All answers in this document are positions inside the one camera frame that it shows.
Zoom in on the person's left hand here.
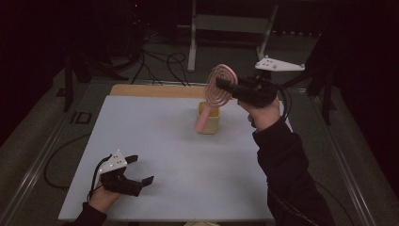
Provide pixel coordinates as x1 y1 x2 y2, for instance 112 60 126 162
88 184 122 215

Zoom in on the metal floor rail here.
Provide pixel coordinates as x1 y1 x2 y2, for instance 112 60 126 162
309 90 377 226
0 78 95 226

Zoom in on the person's right hand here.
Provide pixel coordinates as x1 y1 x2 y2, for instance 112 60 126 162
238 96 282 134

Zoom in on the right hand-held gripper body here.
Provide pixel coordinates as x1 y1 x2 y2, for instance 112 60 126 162
236 55 306 109

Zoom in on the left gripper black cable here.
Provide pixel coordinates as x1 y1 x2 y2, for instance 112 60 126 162
87 154 113 202

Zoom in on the dark tripod stand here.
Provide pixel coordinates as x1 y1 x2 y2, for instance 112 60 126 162
62 46 130 113
281 31 338 126

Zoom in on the black floor cable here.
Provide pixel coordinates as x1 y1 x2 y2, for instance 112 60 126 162
165 52 191 88
131 31 165 87
43 133 92 191

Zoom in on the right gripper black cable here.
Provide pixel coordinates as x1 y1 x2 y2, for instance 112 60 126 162
266 84 323 226

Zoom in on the white table sheet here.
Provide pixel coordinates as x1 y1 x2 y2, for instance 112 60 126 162
57 94 295 222

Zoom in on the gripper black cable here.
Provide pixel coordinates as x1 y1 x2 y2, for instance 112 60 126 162
87 154 113 202
266 84 323 226

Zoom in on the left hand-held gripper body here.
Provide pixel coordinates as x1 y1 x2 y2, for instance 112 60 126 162
98 149 143 198

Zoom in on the pink hairbrush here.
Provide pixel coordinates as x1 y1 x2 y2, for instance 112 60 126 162
194 63 239 134

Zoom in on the grey metal stand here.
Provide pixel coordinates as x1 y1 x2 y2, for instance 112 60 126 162
186 0 280 73

